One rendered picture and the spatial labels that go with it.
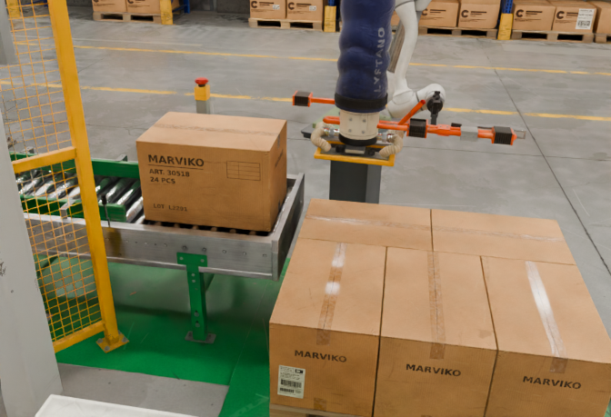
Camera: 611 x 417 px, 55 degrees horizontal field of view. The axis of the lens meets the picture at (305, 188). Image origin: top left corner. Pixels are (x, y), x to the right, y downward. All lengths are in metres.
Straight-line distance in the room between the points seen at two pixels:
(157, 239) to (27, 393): 0.80
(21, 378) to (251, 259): 0.98
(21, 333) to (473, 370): 1.53
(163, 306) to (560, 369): 1.92
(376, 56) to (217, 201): 0.94
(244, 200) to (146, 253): 0.50
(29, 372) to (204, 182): 1.02
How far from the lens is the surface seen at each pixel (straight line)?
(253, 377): 2.75
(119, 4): 10.70
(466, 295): 2.39
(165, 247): 2.69
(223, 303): 3.16
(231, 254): 2.60
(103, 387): 2.82
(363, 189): 3.40
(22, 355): 2.24
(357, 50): 2.39
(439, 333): 2.18
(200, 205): 2.71
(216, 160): 2.58
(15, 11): 11.49
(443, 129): 2.54
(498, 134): 2.56
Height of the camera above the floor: 1.91
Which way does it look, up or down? 26 degrees down
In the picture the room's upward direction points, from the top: 1 degrees clockwise
